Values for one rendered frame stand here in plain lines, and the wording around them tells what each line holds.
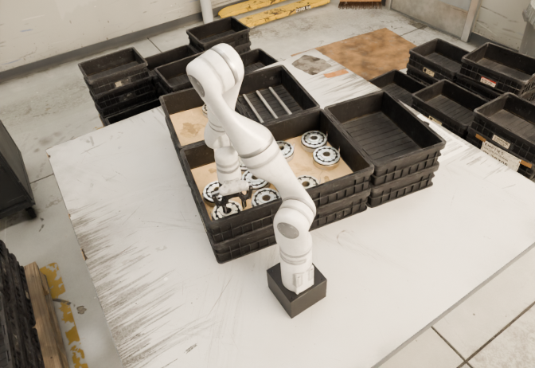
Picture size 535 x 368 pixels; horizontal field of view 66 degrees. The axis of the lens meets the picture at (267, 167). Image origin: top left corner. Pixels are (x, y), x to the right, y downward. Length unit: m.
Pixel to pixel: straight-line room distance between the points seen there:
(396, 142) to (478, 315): 0.99
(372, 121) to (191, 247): 0.91
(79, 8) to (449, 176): 3.69
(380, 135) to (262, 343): 0.93
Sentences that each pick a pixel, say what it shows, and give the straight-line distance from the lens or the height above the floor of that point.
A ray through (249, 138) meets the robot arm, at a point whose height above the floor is 1.34.
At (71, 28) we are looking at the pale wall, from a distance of 4.57.
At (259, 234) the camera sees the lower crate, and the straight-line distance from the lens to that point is 1.40.
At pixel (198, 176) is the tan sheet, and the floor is 0.83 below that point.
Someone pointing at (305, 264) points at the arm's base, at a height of 0.93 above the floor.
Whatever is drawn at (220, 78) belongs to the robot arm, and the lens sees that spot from 0.86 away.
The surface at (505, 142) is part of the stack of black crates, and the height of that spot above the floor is 0.52.
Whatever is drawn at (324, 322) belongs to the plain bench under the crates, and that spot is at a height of 0.70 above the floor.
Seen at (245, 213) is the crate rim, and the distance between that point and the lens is 1.30.
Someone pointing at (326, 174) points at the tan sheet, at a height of 0.83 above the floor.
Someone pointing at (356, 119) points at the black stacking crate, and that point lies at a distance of 1.82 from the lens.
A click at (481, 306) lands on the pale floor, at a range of 2.34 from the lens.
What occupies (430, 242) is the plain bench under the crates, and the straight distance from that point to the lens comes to 1.57.
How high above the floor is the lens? 1.91
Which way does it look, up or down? 43 degrees down
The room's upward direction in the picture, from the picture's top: 5 degrees counter-clockwise
